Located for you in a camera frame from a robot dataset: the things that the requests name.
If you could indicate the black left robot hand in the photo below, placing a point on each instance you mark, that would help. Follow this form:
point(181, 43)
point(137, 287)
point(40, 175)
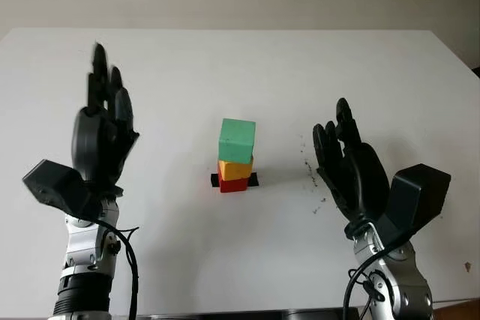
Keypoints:
point(97, 140)

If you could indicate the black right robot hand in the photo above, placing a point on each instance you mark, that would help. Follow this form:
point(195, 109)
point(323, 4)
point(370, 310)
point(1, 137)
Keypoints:
point(360, 177)

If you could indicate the yellow wooden block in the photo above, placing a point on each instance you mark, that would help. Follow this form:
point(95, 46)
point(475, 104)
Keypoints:
point(234, 170)

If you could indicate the red wooden block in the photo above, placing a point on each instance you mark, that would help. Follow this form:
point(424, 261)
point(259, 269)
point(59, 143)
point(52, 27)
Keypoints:
point(232, 186)

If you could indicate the green wooden block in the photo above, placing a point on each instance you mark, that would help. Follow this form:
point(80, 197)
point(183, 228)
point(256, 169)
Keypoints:
point(236, 140)

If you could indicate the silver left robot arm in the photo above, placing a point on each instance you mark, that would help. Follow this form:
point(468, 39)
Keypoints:
point(84, 241)

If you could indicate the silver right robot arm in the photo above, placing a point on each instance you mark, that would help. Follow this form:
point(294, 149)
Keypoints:
point(405, 286)

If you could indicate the black tape strip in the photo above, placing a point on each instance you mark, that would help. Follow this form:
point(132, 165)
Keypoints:
point(254, 180)

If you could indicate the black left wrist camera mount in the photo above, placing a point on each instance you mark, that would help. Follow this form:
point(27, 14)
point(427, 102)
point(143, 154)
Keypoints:
point(56, 185)

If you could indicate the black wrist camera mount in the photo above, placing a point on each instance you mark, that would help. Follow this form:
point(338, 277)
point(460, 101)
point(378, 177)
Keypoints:
point(56, 185)
point(420, 196)

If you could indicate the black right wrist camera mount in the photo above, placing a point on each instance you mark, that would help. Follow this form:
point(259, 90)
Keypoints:
point(420, 196)

